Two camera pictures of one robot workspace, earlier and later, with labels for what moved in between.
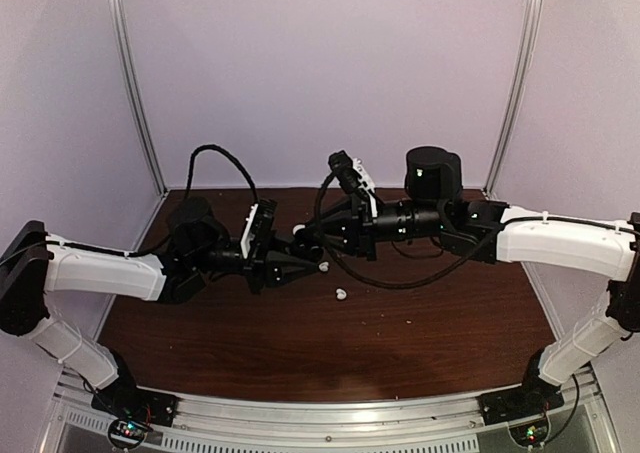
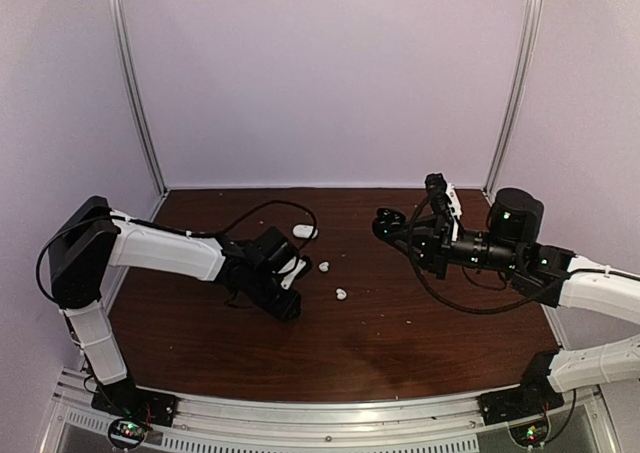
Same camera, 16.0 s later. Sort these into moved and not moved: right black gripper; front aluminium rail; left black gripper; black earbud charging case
Moved: left black gripper; black earbud charging case; right black gripper
Not moved: front aluminium rail
